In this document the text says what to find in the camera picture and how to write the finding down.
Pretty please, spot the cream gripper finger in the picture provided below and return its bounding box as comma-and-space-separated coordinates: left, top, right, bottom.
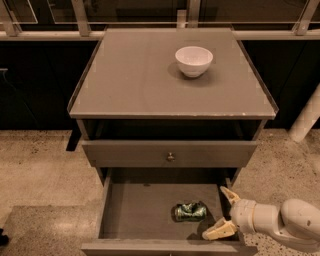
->
202, 217, 237, 241
220, 186, 241, 205

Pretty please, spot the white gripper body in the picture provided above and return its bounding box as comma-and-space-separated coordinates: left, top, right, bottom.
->
230, 199, 256, 233

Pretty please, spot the crushed green can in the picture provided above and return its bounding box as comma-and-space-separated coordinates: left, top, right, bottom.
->
174, 202, 207, 222

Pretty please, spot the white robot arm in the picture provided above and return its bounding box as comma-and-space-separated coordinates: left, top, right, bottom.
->
202, 186, 320, 253

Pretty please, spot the round brass drawer knob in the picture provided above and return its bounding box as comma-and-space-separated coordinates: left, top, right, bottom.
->
167, 152, 175, 162

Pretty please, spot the open middle grey drawer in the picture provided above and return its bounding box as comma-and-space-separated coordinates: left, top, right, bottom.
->
81, 178, 257, 256

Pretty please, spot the grey wooden drawer cabinet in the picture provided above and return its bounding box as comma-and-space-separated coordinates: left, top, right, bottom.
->
68, 28, 278, 178

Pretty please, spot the closed top grey drawer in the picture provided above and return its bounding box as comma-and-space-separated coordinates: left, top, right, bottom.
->
82, 140, 257, 168

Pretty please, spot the white ceramic bowl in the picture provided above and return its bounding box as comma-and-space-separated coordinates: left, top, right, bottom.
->
175, 46, 213, 78

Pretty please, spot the black object at floor edge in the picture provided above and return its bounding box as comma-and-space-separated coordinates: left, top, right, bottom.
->
0, 229, 9, 246

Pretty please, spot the metal window railing frame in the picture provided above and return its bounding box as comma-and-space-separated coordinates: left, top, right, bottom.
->
0, 0, 320, 40

